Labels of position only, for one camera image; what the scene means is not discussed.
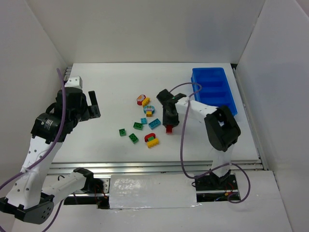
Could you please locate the red rectangular lego brick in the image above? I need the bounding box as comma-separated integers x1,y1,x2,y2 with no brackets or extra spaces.
166,125,174,134

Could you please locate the teal rectangular lego brick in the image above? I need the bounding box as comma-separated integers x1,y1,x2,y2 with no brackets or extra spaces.
148,118,161,130

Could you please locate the red arch lego brick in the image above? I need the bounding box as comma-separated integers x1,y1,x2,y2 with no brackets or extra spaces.
144,133,156,142

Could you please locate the yellow lego brick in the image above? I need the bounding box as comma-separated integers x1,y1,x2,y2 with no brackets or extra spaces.
147,138,159,148
142,97,151,107

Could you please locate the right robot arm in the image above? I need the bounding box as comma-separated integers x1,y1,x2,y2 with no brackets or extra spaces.
156,89,241,187

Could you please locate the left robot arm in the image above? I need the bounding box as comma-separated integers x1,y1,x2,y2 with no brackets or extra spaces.
0,87,104,225

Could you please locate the orange small lego brick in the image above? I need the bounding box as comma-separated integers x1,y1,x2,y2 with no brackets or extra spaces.
146,111,153,117

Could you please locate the teal printed round lego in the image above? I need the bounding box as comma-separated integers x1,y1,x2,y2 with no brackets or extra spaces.
143,105,155,114

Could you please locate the small light blue lego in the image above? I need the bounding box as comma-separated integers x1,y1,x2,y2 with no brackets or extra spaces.
140,117,148,125

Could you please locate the green lego brick upper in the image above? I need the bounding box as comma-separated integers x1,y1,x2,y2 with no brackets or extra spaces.
133,122,143,131

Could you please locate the red flower lego piece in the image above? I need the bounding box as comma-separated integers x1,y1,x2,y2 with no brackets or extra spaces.
136,94,146,105

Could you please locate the green lego brick left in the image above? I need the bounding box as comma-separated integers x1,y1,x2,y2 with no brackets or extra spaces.
119,129,126,137

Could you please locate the green lego brick lower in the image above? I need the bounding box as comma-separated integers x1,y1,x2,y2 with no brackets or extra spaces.
129,133,139,144

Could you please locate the blue divided plastic bin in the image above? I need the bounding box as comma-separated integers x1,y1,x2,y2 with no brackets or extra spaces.
191,67,238,116

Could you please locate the white foil tape panel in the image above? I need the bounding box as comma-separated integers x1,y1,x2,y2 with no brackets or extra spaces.
109,174,197,209

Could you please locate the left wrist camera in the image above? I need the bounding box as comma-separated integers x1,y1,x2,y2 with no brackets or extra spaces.
65,76,83,90

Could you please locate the aluminium front rail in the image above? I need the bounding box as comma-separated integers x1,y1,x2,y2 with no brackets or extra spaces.
47,160,264,175

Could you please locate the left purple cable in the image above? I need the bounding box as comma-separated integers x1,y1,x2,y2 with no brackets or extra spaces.
0,67,77,232

